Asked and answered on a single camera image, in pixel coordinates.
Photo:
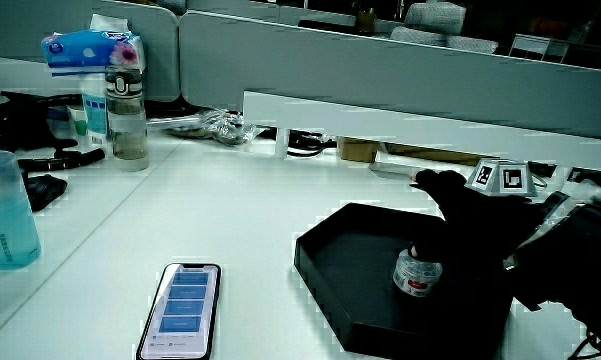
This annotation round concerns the person's right hand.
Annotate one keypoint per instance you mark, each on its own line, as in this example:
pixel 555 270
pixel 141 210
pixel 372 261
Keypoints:
pixel 480 215

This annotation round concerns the small clear jar red label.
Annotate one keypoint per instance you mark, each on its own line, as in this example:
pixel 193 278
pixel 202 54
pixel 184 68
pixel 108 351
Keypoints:
pixel 416 277

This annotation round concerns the black plate tray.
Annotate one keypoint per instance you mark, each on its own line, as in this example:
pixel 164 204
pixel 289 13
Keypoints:
pixel 350 260

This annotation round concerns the flat white card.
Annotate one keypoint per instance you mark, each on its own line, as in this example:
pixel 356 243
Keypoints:
pixel 390 171

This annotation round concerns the white desk shelf riser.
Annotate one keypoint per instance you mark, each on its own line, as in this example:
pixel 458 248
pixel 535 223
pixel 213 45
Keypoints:
pixel 380 125

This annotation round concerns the brown cardboard box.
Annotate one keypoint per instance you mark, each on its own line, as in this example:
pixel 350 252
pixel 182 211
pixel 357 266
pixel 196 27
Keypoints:
pixel 357 150

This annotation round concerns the long grey divider panel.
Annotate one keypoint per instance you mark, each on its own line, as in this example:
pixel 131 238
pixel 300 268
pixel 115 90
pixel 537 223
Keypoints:
pixel 380 75

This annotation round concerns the grey mesh office chair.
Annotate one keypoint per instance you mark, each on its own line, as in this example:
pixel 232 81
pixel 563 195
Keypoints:
pixel 435 20

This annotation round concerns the brown cup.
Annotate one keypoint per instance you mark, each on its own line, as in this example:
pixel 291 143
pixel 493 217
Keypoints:
pixel 366 21

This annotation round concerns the crumpled clear plastic bag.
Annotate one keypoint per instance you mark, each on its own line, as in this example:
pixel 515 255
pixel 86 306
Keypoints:
pixel 215 125

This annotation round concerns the black smartphone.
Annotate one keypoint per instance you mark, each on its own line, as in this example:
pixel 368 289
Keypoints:
pixel 182 310

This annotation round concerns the clear water bottle grey lid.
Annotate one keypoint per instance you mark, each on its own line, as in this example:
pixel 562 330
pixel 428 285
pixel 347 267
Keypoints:
pixel 126 125

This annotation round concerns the white bottle blue label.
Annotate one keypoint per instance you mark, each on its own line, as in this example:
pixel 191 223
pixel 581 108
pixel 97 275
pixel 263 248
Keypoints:
pixel 95 110

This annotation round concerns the green white tube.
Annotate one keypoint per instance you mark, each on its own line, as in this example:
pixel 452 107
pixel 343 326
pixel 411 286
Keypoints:
pixel 79 122

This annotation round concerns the blue tissue pack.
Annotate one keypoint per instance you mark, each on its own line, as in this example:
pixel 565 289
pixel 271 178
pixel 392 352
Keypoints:
pixel 90 50

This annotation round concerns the black pouch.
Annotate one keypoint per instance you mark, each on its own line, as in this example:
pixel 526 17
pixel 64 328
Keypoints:
pixel 44 190

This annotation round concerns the black bag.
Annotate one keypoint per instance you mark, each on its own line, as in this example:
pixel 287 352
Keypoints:
pixel 15 120

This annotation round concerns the blue translucent bottle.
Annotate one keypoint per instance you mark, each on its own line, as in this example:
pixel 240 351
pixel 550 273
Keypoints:
pixel 5 220

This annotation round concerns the short grey divider panel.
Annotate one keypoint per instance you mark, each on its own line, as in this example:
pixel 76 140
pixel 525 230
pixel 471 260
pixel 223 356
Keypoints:
pixel 30 35

